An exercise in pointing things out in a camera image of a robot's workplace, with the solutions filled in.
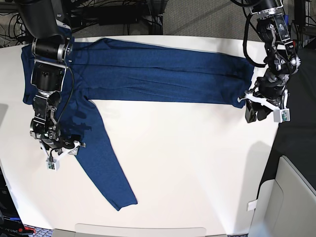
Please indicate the white plastic bin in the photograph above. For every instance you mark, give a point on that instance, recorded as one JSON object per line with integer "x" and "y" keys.
{"x": 285, "y": 206}

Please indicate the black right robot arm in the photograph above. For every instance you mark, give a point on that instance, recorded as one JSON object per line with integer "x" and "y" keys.
{"x": 47, "y": 21}

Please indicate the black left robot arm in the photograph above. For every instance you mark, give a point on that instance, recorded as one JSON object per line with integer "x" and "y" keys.
{"x": 281, "y": 56}

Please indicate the blue long-sleeve T-shirt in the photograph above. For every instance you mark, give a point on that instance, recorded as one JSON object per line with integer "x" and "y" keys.
{"x": 110, "y": 69}

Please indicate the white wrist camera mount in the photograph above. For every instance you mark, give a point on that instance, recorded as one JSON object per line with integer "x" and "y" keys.
{"x": 279, "y": 115}
{"x": 53, "y": 163}

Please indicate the black power strip bar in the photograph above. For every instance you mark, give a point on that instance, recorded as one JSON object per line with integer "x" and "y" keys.
{"x": 117, "y": 20}

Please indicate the red and black clamp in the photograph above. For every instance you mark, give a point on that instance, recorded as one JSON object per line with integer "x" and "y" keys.
{"x": 296, "y": 44}

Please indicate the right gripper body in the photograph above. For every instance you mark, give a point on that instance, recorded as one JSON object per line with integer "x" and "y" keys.
{"x": 63, "y": 144}

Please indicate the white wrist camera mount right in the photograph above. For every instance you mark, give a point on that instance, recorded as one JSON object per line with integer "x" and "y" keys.
{"x": 53, "y": 163}

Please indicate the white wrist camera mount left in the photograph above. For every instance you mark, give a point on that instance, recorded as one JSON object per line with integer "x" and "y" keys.
{"x": 279, "y": 115}

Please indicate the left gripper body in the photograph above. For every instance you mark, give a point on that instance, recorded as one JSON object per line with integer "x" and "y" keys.
{"x": 272, "y": 88}

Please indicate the grey cardboard box edge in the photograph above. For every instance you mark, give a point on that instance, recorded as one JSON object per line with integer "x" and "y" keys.
{"x": 63, "y": 233}

